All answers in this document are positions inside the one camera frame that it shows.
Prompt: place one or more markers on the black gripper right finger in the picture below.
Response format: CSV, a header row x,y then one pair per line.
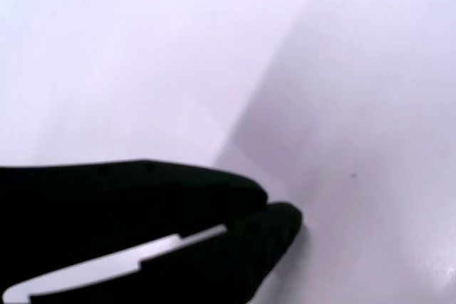
x,y
221,261

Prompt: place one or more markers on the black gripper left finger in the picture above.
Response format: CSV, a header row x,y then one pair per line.
x,y
107,204

